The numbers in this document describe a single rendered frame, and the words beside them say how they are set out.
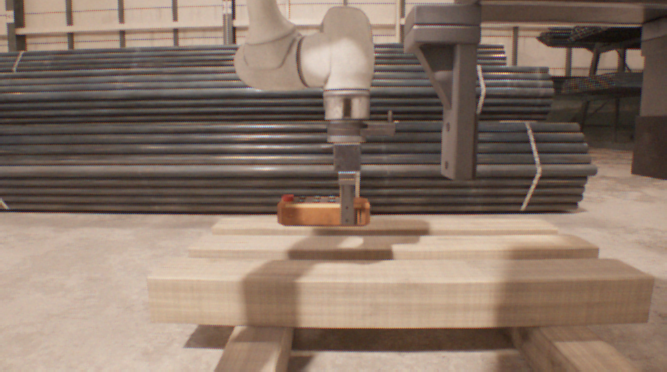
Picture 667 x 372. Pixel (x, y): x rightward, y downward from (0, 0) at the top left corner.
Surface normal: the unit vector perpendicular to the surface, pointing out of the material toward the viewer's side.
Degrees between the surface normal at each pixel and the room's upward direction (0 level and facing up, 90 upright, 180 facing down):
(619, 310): 90
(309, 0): 90
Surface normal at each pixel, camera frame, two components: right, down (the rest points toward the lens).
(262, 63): -0.36, 0.51
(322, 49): -0.47, 0.06
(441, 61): -0.03, 0.12
